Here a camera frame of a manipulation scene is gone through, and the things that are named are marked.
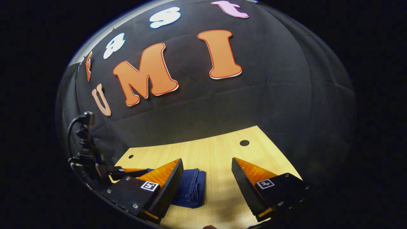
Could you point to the black backdrop cloth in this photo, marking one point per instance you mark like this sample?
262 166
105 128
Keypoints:
254 105

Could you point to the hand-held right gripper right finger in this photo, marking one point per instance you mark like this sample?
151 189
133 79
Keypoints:
244 187

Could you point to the blue jeans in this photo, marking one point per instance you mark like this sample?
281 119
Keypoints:
190 187

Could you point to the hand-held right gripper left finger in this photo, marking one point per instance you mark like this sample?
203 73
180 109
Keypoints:
168 187

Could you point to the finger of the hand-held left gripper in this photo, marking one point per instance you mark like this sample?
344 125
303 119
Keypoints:
130 175
127 169

